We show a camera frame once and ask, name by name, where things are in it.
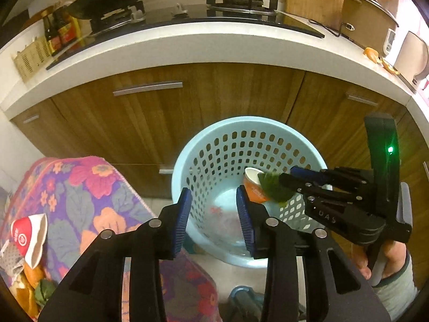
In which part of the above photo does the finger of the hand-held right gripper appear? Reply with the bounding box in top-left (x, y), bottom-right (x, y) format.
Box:
top-left (290, 165), bottom-right (373, 190)
top-left (278, 172), bottom-right (364, 208)

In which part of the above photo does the person's right forearm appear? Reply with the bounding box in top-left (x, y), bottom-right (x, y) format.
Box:
top-left (372, 253), bottom-right (419, 322)

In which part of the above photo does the red and white paper cup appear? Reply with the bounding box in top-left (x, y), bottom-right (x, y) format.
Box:
top-left (10, 214), bottom-right (48, 269)

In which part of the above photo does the black stove burner grate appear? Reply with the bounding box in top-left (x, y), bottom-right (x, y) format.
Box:
top-left (206, 0), bottom-right (279, 17)

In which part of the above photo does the small white timer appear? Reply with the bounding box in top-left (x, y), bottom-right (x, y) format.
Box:
top-left (382, 28), bottom-right (398, 56)

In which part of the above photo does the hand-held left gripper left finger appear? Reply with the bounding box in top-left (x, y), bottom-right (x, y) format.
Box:
top-left (38, 188), bottom-right (193, 322)

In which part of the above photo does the wooden kitchen cabinet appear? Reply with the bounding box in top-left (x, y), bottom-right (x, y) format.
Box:
top-left (12, 62), bottom-right (429, 276)

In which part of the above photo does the beige pot with lid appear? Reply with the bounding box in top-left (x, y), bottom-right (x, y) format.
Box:
top-left (340, 0), bottom-right (399, 49)

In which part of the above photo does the teal plastic object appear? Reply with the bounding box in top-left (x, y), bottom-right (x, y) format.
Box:
top-left (230, 285), bottom-right (269, 322)

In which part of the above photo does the white kitchen appliance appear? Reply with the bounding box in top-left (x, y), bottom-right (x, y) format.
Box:
top-left (392, 30), bottom-right (429, 86)

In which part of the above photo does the orange paper cup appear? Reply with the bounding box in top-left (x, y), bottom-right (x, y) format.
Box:
top-left (244, 167), bottom-right (269, 204)

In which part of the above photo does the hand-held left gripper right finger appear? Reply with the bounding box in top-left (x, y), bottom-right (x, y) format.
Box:
top-left (235, 185), bottom-right (391, 322)

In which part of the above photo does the light blue perforated plastic basket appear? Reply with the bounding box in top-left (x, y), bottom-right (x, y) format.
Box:
top-left (171, 117), bottom-right (331, 269)

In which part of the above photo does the person's right hand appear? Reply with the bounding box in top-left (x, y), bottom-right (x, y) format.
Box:
top-left (351, 240), bottom-right (411, 280)

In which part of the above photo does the grey and white packet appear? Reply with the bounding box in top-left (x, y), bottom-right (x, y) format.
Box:
top-left (0, 241), bottom-right (26, 276)

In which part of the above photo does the dark sauce bottle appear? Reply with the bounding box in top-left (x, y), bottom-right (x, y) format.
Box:
top-left (43, 13), bottom-right (61, 57)

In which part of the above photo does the beige perforated plastic basket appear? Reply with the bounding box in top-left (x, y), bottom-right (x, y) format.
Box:
top-left (13, 35), bottom-right (51, 81)

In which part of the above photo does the black glass gas stove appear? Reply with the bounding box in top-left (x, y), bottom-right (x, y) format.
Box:
top-left (45, 0), bottom-right (326, 71)

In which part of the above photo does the long metal cabinet handle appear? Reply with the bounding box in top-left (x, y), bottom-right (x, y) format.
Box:
top-left (113, 81), bottom-right (183, 97)

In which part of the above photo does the floral blanket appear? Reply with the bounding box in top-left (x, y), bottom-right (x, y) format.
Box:
top-left (0, 156), bottom-right (218, 322)

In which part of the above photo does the yellow bottle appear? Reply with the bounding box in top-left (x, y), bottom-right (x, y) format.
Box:
top-left (69, 13), bottom-right (83, 38)

